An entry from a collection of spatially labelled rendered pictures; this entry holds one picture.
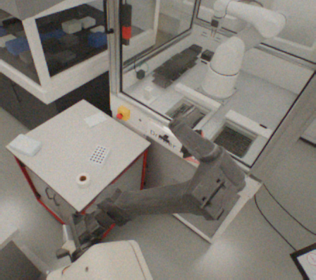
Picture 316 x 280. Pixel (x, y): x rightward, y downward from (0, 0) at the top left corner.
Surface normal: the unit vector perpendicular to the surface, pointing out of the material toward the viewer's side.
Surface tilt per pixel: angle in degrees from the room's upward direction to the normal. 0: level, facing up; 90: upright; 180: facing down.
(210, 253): 0
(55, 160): 0
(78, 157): 0
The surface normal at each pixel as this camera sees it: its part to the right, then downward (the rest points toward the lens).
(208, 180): 0.38, -0.04
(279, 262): 0.10, -0.68
